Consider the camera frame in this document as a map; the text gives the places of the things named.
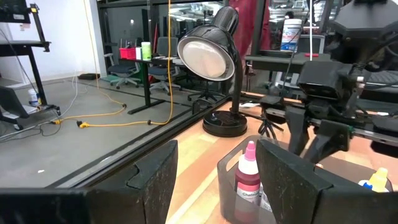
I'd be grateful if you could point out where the black desk lamp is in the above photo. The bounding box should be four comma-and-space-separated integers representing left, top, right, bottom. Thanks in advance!
176, 5, 249, 138

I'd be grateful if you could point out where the grey translucent plastic bin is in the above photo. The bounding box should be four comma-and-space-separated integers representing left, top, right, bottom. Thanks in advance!
216, 134, 394, 224

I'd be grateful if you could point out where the person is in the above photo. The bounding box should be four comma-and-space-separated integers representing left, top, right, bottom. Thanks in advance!
229, 0, 272, 60

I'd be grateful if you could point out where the red plastic bin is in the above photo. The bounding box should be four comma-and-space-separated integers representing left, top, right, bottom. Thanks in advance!
119, 47, 137, 60

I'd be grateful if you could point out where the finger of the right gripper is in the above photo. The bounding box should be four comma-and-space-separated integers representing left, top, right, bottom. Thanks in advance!
284, 107, 312, 156
302, 119, 353, 165

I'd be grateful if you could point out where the green canister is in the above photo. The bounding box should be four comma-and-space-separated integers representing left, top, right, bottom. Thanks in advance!
141, 41, 152, 61

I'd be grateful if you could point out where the pink food coloring bottle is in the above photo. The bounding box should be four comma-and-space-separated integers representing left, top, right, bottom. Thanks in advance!
233, 140, 262, 224

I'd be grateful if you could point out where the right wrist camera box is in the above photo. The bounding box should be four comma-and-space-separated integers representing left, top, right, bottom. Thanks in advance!
296, 60, 371, 102

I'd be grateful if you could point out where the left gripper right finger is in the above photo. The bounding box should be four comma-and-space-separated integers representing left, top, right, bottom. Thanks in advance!
256, 138, 398, 224

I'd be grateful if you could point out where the black lamp power cable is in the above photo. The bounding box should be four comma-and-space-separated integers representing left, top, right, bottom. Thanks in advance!
242, 107, 285, 141

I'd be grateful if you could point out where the white jar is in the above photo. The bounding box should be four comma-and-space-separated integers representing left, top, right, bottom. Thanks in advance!
27, 88, 40, 107

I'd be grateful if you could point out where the grey office chair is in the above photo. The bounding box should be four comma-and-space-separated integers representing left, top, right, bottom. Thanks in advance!
104, 52, 141, 90
148, 36, 183, 96

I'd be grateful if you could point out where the yellow extension cable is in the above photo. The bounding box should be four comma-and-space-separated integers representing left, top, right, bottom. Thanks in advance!
51, 0, 174, 129

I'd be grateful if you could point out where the black office desk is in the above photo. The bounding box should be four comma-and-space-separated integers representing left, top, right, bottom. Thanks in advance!
119, 57, 193, 115
244, 52, 331, 73

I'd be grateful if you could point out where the black office chair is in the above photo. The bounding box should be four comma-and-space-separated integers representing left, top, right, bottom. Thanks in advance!
186, 79, 219, 103

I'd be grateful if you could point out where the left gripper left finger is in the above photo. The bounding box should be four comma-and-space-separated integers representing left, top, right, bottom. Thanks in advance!
0, 139, 179, 224

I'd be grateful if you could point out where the white wipes tub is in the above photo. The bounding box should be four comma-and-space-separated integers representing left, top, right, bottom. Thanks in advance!
280, 18, 303, 52

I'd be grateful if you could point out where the white lamp cable tag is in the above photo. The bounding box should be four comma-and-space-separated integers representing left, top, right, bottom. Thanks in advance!
238, 101, 261, 109

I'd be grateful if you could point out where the white pole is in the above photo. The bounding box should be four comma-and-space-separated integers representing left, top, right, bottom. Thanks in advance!
308, 0, 314, 62

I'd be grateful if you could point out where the black shelf stand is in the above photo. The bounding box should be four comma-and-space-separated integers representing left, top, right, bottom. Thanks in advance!
0, 0, 62, 131

